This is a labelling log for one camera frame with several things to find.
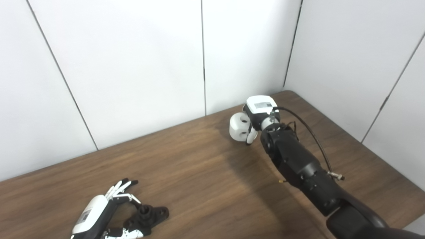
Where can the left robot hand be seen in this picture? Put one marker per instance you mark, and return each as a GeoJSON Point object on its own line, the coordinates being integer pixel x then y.
{"type": "Point", "coordinates": [94, 212]}

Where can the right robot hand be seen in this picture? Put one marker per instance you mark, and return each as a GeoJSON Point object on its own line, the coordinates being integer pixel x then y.
{"type": "Point", "coordinates": [260, 109]}

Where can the round white piece with holes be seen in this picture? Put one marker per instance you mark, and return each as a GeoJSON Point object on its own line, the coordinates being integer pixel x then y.
{"type": "Point", "coordinates": [237, 127]}

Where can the black flanged holder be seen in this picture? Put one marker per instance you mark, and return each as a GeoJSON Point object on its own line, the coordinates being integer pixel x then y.
{"type": "Point", "coordinates": [149, 215]}

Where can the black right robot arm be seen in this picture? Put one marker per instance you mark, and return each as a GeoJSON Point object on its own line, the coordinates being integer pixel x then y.
{"type": "Point", "coordinates": [305, 166]}

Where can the black panel hinge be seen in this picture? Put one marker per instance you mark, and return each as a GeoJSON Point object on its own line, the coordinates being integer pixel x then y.
{"type": "Point", "coordinates": [204, 74]}
{"type": "Point", "coordinates": [385, 101]}

